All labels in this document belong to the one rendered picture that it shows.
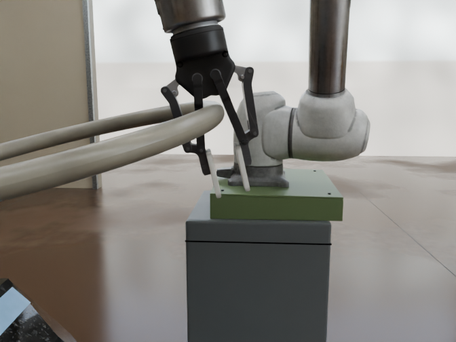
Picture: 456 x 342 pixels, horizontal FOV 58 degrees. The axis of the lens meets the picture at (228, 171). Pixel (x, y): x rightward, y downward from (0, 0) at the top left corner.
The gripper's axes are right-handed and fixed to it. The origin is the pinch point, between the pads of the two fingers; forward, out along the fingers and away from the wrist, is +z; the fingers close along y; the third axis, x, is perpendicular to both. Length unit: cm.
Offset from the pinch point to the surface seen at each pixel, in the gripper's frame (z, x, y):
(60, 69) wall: -60, -489, 169
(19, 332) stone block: 15.4, 4.3, 34.7
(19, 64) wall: -78, -497, 219
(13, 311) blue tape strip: 13.1, 1.6, 36.0
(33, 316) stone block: 15.7, -0.4, 34.6
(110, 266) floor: 97, -210, 90
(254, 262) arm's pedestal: 38, -46, -2
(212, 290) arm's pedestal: 44, -47, 11
